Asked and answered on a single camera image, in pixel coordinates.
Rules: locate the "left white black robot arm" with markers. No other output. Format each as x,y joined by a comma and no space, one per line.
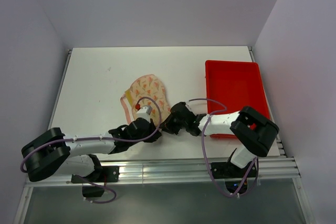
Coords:
54,152

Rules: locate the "pink mesh laundry bag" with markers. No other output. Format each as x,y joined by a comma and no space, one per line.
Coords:
147,86

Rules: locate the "yellow bra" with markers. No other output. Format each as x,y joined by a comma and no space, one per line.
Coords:
129,97

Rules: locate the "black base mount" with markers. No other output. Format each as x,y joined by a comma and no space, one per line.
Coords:
96,184
226,170

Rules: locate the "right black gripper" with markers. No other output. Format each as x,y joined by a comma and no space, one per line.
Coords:
167,125

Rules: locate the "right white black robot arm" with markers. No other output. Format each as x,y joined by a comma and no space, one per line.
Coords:
255,131

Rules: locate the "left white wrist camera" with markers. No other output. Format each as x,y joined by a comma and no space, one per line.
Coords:
144,112

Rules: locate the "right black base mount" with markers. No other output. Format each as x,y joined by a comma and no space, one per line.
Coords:
226,170

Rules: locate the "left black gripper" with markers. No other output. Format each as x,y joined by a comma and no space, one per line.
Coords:
154,137

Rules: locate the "red plastic tray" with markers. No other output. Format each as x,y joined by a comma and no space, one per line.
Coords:
234,85

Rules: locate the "aluminium frame rail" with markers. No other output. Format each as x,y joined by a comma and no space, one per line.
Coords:
193,170

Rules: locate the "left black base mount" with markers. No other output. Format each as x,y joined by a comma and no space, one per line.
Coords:
96,184

